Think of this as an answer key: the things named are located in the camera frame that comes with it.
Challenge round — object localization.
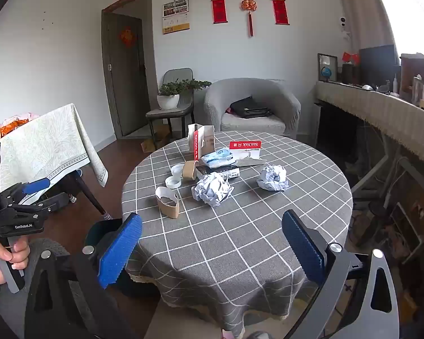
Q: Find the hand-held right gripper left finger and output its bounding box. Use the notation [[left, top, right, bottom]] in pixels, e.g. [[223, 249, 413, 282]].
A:
[[24, 213, 144, 339]]

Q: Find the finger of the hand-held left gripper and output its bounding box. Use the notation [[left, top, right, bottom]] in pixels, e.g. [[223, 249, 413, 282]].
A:
[[1, 177, 51, 203], [7, 192, 70, 220]]

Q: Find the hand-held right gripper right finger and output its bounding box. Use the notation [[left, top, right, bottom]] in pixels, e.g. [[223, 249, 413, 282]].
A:
[[281, 209, 400, 339]]

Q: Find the teal trash bin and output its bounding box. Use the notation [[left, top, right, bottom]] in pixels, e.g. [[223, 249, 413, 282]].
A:
[[83, 219, 159, 297]]

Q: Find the white paper ball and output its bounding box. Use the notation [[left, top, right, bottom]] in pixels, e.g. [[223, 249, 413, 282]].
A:
[[256, 164, 289, 192], [192, 172, 235, 207]]

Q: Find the blue and white packet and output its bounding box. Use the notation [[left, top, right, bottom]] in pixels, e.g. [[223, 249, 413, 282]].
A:
[[200, 149, 235, 168]]

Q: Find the green white patterned tablecloth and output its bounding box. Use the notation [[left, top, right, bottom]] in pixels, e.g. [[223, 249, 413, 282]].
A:
[[0, 103, 109, 205]]

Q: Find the orange snack bag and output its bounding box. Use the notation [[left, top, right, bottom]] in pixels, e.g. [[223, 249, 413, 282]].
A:
[[0, 113, 39, 138]]

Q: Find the brown cardboard tape roll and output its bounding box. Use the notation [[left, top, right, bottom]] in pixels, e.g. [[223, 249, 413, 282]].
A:
[[182, 160, 198, 181], [155, 186, 180, 218]]

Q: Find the grey checked tablecloth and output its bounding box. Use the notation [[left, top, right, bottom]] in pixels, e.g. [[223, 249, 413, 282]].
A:
[[122, 131, 354, 338]]

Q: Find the black packet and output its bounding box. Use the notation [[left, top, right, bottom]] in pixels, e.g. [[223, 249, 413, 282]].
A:
[[195, 164, 240, 181]]

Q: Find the red and white card package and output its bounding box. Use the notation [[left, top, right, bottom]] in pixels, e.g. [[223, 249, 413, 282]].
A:
[[229, 140, 262, 161]]

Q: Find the cardboard box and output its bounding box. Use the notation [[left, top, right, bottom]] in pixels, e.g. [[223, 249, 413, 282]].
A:
[[141, 125, 172, 153]]

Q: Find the dark grey door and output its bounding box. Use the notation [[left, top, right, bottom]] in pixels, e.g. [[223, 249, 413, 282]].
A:
[[102, 13, 144, 136]]

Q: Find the red and white upright box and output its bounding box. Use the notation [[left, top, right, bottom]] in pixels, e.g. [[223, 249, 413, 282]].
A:
[[187, 123, 215, 161]]

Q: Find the grey armchair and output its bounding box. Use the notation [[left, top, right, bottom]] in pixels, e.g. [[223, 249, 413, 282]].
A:
[[204, 78, 302, 138]]

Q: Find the black bag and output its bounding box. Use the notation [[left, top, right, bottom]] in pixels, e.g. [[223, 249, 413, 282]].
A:
[[230, 96, 273, 119]]

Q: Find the potted green plant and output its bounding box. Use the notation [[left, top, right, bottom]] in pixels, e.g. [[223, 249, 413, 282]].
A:
[[157, 79, 212, 110]]

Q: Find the beige lace cabinet cloth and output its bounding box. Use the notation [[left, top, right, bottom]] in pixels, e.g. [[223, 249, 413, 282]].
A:
[[315, 81, 424, 181]]

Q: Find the red door decoration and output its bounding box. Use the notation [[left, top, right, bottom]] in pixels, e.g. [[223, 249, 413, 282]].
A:
[[119, 26, 135, 48]]

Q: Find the grey dining chair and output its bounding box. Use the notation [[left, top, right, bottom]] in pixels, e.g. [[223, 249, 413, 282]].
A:
[[146, 68, 196, 149]]

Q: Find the framed globe picture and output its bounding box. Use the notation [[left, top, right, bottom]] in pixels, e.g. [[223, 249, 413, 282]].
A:
[[317, 53, 338, 82]]

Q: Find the black monitor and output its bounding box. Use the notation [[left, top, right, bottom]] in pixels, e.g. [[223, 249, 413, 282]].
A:
[[359, 45, 400, 87]]

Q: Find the brown wooden box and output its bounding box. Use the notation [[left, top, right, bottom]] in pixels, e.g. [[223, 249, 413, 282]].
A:
[[400, 54, 424, 108]]

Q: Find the red hanging scroll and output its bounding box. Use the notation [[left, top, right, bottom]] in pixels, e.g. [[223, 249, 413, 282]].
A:
[[271, 0, 289, 25], [211, 0, 228, 25]]

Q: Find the wall calendar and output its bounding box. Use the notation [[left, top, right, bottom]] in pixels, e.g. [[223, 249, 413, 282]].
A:
[[162, 0, 191, 35]]

